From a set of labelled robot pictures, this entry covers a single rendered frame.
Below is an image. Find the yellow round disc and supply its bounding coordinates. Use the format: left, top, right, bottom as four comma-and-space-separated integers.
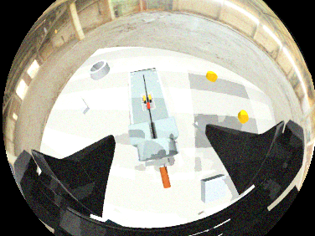
205, 71, 218, 82
238, 110, 248, 124

